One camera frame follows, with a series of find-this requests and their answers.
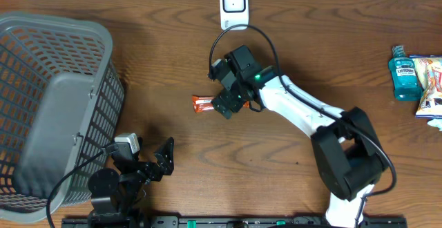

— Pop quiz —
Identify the grey plastic shopping basket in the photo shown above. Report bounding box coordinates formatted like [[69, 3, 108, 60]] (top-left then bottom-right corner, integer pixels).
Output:
[[1, 12, 124, 223]]

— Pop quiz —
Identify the blue mouthwash bottle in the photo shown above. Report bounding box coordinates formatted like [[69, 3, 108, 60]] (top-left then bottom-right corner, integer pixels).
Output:
[[388, 46, 422, 101]]

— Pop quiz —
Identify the large yellow snack bag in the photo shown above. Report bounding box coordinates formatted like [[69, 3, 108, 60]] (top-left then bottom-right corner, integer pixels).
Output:
[[410, 55, 441, 119]]

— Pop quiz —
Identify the white barcode scanner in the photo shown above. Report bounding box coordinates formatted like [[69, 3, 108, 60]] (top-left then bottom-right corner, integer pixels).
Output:
[[220, 0, 249, 30]]

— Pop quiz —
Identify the left camera cable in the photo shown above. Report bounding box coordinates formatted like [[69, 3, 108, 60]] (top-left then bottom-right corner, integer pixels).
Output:
[[46, 144, 120, 228]]

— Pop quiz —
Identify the orange brown snack bar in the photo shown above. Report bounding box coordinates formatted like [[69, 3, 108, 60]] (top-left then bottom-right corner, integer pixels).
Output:
[[192, 95, 250, 114]]

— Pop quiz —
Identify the light teal snack packet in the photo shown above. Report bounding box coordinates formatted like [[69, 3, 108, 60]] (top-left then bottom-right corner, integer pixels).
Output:
[[427, 118, 442, 131]]

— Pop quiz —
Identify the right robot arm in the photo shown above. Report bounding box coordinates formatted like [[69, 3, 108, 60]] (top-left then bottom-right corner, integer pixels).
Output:
[[209, 46, 392, 227]]

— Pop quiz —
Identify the black mounting rail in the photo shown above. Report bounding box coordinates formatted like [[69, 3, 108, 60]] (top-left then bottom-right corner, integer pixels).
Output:
[[61, 213, 408, 228]]

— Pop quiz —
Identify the camera cable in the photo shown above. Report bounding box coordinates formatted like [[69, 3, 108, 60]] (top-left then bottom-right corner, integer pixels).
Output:
[[208, 23, 398, 222], [46, 144, 120, 228]]

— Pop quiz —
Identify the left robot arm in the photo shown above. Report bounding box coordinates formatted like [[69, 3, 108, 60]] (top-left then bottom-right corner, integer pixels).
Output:
[[88, 133, 175, 227]]

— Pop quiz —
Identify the right camera cable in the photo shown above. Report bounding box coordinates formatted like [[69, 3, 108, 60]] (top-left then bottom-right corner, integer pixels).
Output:
[[208, 23, 398, 222]]

